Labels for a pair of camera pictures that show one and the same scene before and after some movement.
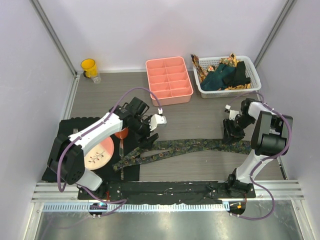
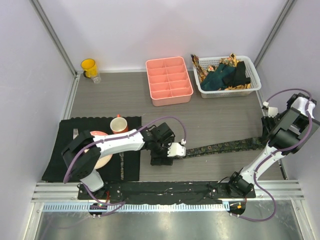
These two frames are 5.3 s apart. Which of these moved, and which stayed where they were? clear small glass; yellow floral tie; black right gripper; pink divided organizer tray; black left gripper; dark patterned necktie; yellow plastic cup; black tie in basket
Moved: dark patterned necktie; black right gripper; black left gripper
Stayed: black tie in basket; pink divided organizer tray; clear small glass; yellow floral tie; yellow plastic cup
